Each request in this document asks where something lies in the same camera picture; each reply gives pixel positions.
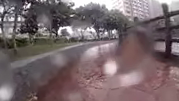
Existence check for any red brick path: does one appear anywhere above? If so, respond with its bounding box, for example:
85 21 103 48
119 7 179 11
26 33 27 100
6 32 179 101

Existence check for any pale kerb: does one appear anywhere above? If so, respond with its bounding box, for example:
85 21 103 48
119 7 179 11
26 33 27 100
8 38 112 71

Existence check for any row of trees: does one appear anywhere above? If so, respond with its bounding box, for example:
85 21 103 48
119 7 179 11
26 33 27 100
0 0 132 58

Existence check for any hedge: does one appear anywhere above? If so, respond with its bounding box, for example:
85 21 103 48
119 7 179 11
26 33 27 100
0 23 84 53

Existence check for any grass strip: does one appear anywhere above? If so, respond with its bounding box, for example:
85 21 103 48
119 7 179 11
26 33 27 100
5 36 89 63

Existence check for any grey asphalt path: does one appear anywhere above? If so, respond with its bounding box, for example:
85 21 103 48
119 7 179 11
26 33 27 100
0 39 119 101

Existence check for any tall pale apartment building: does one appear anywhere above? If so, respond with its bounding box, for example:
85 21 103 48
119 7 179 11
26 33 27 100
111 0 165 26

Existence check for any wooden rail fence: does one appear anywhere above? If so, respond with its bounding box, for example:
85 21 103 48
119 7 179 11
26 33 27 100
113 1 179 66

